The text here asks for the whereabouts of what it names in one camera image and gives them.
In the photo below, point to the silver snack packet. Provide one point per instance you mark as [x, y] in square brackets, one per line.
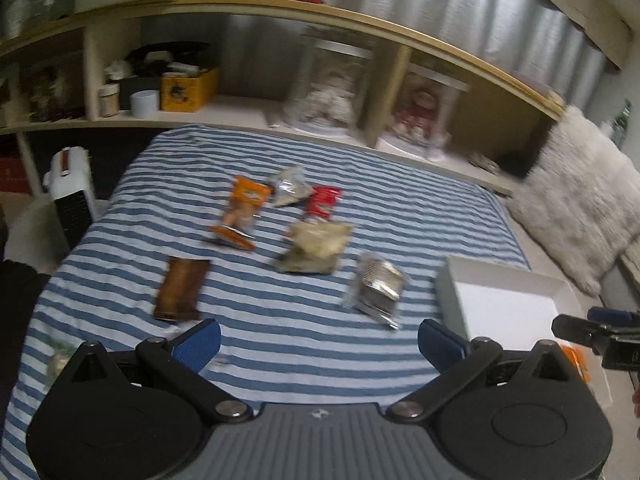
[290, 187]

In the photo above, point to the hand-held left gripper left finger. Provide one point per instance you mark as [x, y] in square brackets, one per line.
[199, 342]

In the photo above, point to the black object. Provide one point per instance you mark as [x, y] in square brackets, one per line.
[165, 57]

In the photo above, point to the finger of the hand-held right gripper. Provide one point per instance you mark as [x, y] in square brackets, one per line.
[614, 317]
[580, 330]

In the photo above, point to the orange windowed snack packet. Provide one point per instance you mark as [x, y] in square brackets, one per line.
[241, 212]

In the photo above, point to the pale yellow snack packet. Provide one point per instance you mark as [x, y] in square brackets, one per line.
[315, 246]

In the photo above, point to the green bottle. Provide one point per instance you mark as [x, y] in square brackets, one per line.
[622, 122]

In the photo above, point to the clear snack packet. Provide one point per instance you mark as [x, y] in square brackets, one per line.
[61, 360]

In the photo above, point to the white cardboard box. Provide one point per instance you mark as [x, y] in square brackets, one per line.
[505, 310]

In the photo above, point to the small orange snack packet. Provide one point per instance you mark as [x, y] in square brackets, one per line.
[577, 362]

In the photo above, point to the red doll display case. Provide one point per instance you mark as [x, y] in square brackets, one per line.
[425, 112]

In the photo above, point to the blue striped blanket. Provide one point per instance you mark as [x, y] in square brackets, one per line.
[280, 320]

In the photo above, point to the white appliance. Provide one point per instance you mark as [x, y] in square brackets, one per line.
[70, 190]

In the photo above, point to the red snack packet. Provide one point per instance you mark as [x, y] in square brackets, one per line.
[324, 200]

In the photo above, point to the white cup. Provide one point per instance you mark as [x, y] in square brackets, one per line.
[144, 103]

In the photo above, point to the small jar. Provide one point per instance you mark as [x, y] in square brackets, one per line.
[108, 101]

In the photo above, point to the white fluffy pillow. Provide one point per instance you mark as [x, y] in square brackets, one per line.
[575, 195]

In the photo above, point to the wooden shelf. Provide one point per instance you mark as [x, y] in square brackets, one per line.
[250, 110]

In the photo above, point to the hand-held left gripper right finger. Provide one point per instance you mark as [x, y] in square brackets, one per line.
[440, 346]

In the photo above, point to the brown snack packet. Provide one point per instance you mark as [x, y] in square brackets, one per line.
[180, 287]

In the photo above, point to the yellow box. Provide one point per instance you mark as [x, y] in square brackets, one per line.
[187, 90]

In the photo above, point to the white doll display case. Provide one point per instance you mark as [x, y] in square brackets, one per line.
[327, 87]

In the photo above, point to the dark glossy snack packet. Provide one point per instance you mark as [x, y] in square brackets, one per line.
[377, 287]

